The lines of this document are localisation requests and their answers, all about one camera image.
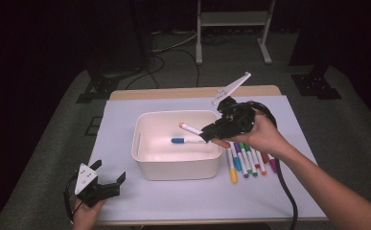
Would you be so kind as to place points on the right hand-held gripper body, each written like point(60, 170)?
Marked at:
point(237, 116)

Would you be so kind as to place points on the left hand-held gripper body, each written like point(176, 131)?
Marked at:
point(97, 191)

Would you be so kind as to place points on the peach marker pen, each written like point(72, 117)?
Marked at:
point(191, 128)

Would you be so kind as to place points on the dark blue marker pen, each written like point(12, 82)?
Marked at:
point(178, 140)

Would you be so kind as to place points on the dark green marker pen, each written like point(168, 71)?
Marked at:
point(251, 166)

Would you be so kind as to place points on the red marker pen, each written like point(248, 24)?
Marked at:
point(256, 161)

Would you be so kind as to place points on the white plastic storage box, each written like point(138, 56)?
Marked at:
point(173, 169)

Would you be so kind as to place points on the magenta marker pen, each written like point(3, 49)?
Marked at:
point(272, 166)

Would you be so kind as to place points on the person's left hand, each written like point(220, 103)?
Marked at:
point(84, 217)

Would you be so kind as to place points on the person's right hand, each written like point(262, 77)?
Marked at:
point(263, 137)

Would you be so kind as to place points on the purple marker pen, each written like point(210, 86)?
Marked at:
point(237, 148)

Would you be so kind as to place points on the light blue marker pen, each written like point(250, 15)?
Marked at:
point(237, 163)

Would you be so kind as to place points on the pale lavender table mat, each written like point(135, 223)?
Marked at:
point(173, 201)

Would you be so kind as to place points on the black stand with legs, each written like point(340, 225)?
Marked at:
point(100, 86)

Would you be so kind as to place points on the white metal stand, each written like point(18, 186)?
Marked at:
point(234, 18)

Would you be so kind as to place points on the dark square floor frame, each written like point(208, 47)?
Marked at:
point(88, 126)

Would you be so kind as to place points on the black stand with base plate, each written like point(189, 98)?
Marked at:
point(314, 86)

